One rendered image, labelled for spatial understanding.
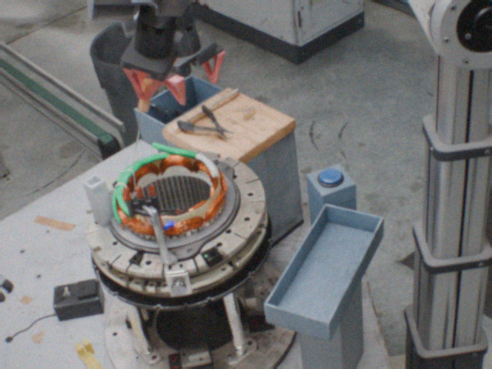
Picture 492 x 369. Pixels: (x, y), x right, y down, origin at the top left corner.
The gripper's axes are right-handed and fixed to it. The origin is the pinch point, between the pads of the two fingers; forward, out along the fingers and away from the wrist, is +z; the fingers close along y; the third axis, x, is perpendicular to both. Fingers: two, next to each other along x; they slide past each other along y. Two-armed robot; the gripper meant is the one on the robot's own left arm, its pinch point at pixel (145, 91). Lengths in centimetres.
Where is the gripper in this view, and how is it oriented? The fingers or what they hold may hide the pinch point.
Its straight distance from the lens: 121.4
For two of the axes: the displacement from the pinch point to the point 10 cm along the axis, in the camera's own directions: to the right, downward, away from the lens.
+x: 9.5, 3.1, -0.1
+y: -2.3, 6.9, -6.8
